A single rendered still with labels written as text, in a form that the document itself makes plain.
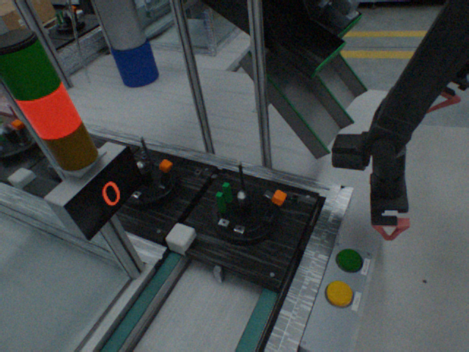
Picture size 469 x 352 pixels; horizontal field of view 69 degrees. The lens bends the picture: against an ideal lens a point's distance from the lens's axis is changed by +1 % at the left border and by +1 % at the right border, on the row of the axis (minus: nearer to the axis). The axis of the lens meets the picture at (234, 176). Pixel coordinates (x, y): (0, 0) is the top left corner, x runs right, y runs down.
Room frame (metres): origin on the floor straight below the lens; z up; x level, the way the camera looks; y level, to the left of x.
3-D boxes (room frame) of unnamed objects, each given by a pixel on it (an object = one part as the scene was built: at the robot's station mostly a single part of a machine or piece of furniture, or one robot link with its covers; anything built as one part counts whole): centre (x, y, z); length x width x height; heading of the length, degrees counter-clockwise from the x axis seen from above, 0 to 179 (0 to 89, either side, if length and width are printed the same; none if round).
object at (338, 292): (0.26, -0.14, 0.96); 0.04 x 0.04 x 0.02
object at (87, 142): (0.36, 0.19, 1.28); 0.05 x 0.05 x 0.05
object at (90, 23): (1.83, 0.68, 1.01); 0.24 x 0.24 x 0.13; 56
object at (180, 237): (0.43, 0.13, 0.97); 0.05 x 0.05 x 0.04; 56
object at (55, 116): (0.36, 0.19, 1.33); 0.05 x 0.05 x 0.05
